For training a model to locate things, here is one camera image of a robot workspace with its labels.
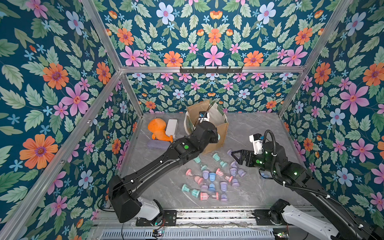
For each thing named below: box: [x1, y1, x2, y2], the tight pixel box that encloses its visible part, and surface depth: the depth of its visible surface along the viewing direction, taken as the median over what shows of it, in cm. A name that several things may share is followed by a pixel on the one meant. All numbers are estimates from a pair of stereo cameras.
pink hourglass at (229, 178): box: [216, 168, 234, 183], surface depth 87 cm
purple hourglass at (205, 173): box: [202, 170, 210, 180], surface depth 88 cm
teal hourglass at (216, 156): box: [212, 152, 228, 168], surface depth 95 cm
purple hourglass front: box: [220, 181, 229, 203], surface depth 82 cm
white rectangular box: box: [165, 119, 178, 139], surface depth 110 cm
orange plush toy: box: [147, 118, 173, 143], surface depth 106 cm
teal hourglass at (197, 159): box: [193, 155, 201, 164], surface depth 94 cm
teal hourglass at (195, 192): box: [181, 184, 200, 199], surface depth 82 cm
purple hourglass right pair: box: [229, 167, 246, 178], surface depth 88 cm
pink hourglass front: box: [199, 191, 220, 201], surface depth 80 cm
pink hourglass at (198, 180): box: [185, 168, 204, 185], surface depth 88 cm
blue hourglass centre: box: [208, 172, 217, 192], surface depth 86 cm
